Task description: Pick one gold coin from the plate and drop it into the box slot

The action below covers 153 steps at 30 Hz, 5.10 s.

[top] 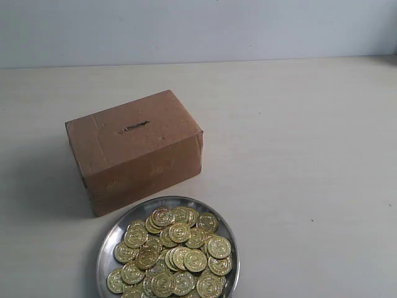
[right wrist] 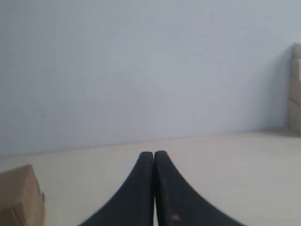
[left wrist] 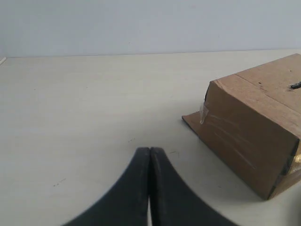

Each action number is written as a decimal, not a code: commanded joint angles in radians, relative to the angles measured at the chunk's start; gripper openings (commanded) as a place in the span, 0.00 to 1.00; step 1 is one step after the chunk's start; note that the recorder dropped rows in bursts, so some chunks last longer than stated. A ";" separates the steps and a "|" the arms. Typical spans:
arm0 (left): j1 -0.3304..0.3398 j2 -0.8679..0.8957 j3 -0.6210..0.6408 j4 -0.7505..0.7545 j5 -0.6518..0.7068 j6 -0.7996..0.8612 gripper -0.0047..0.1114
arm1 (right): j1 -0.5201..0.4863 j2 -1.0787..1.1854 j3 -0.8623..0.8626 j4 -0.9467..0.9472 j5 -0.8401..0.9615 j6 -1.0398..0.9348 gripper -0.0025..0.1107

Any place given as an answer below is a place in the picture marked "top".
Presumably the brown cardboard slotted box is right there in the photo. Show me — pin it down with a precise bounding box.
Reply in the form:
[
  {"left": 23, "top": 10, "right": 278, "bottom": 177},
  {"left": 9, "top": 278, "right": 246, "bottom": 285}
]
[{"left": 65, "top": 90, "right": 203, "bottom": 217}]

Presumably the gold coin top middle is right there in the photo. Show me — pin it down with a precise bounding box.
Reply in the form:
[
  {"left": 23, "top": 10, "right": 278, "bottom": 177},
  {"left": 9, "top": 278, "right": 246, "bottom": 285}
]
[{"left": 172, "top": 206, "right": 199, "bottom": 227}]

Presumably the gold coin top right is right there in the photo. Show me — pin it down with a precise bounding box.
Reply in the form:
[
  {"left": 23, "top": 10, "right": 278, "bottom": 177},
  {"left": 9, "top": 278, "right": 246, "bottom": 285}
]
[{"left": 196, "top": 212, "right": 219, "bottom": 233}]

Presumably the gold coin top left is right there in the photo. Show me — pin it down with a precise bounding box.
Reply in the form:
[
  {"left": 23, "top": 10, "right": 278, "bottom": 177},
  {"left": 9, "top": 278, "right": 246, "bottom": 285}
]
[{"left": 151, "top": 207, "right": 174, "bottom": 228}]

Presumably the gold coin centre raised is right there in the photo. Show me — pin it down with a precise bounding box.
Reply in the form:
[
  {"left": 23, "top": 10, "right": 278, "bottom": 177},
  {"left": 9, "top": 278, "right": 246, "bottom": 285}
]
[{"left": 169, "top": 222, "right": 190, "bottom": 243}]

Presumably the gold coin right edge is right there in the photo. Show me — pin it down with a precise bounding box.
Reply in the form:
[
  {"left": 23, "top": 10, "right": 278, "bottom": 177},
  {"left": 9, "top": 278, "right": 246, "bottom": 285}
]
[{"left": 207, "top": 236, "right": 231, "bottom": 259}]

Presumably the round steel plate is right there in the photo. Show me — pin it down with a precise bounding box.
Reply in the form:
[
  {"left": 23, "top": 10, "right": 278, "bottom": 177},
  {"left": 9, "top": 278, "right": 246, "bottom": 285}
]
[{"left": 96, "top": 196, "right": 241, "bottom": 297}]

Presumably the gold coin left upper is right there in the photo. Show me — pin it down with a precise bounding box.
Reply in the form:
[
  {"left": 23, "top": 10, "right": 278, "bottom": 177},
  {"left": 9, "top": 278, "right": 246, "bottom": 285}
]
[{"left": 123, "top": 226, "right": 148, "bottom": 248}]

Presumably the gold coin centre lower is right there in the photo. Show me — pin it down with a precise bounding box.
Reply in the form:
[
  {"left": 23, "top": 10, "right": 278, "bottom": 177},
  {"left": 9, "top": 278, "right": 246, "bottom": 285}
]
[{"left": 184, "top": 249, "right": 208, "bottom": 273}]

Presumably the gold coin lower right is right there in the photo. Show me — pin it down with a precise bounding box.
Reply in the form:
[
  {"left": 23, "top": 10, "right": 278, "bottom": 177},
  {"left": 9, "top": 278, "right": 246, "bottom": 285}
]
[{"left": 208, "top": 256, "right": 233, "bottom": 276}]

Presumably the gold coin dark centre left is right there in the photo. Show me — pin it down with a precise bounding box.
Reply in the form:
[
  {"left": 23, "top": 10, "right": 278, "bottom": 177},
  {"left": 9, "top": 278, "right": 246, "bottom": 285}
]
[{"left": 135, "top": 248, "right": 159, "bottom": 270}]

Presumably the gold coin far left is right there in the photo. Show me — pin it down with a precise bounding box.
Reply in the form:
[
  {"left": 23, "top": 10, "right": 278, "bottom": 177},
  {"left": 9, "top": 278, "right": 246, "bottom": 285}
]
[{"left": 114, "top": 242, "right": 140, "bottom": 264}]

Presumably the gold coin bottom centre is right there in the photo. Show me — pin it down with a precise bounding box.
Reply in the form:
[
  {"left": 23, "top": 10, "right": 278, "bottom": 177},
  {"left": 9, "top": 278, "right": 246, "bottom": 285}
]
[{"left": 173, "top": 271, "right": 196, "bottom": 296}]

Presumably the gold coin bottom right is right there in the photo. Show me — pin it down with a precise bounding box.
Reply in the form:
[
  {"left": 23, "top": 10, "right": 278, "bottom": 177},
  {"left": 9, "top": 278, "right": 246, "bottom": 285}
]
[{"left": 196, "top": 274, "right": 223, "bottom": 298}]

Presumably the gold coin bottom left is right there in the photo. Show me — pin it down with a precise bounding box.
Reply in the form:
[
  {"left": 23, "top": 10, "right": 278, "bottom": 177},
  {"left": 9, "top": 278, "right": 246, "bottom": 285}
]
[{"left": 107, "top": 268, "right": 125, "bottom": 294}]

